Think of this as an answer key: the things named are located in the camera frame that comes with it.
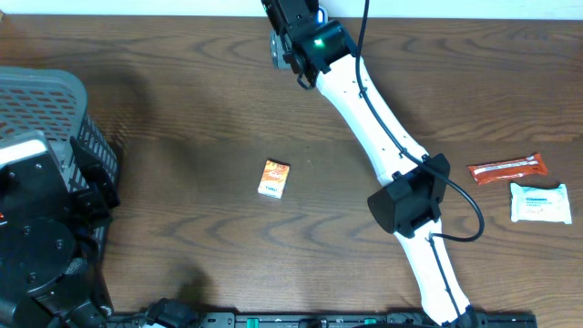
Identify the orange small box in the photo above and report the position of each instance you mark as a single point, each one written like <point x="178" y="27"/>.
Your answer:
<point x="273" y="179"/>

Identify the red chocolate bar wrapper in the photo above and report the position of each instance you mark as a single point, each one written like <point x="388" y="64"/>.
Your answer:
<point x="509" y="169"/>

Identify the teal wet wipes pack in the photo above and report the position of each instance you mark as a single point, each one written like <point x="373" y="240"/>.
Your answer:
<point x="536" y="204"/>

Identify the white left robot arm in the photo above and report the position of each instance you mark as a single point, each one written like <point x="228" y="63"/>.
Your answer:
<point x="50" y="272"/>

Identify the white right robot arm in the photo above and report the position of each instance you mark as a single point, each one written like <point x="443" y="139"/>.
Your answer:
<point x="325" y="57"/>

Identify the white barcode scanner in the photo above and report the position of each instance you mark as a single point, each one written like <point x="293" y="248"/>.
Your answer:
<point x="322" y="15"/>

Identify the grey plastic basket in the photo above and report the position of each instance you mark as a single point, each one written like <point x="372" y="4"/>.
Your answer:
<point x="54" y="103"/>

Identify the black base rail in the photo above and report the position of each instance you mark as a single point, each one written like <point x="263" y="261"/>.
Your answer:
<point x="171" y="313"/>

